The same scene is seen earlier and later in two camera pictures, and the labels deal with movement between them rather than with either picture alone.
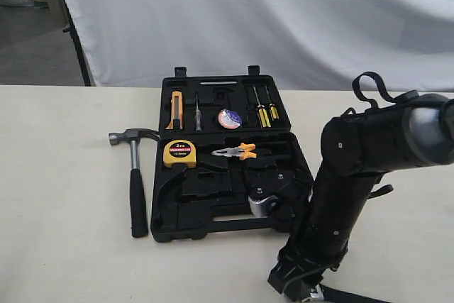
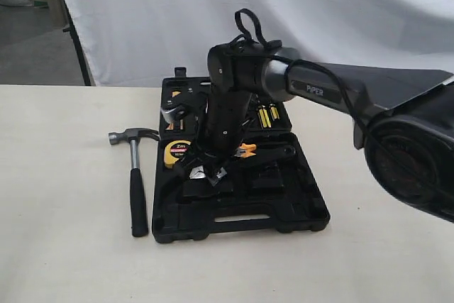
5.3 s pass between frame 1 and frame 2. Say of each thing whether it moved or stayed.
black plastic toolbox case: stayed
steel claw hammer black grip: stayed
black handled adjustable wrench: moved
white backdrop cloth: stayed
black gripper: moved
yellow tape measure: stayed
